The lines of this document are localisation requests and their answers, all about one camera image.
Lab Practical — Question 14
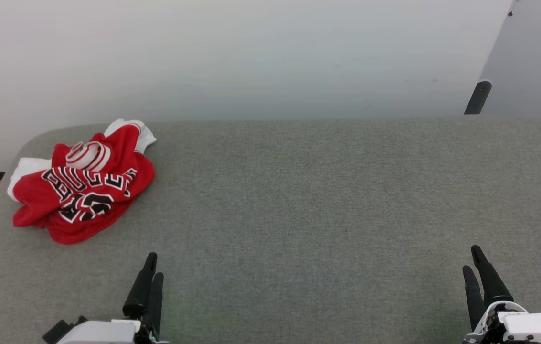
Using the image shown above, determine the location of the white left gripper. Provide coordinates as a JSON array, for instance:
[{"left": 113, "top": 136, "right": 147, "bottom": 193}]
[{"left": 58, "top": 252, "right": 170, "bottom": 344}]

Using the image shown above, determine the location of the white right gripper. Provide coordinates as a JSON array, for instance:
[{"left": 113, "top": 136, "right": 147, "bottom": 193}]
[{"left": 463, "top": 245, "right": 541, "bottom": 344}]

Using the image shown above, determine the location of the red and white jersey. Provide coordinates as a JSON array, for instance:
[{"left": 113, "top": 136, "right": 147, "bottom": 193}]
[{"left": 7, "top": 118, "right": 157, "bottom": 245}]

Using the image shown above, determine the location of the grey fabric sofa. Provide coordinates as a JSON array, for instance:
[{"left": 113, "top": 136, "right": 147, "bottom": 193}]
[{"left": 0, "top": 115, "right": 541, "bottom": 344}]

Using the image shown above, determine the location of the black post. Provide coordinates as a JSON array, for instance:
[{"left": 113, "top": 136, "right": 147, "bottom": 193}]
[{"left": 464, "top": 79, "right": 492, "bottom": 115}]

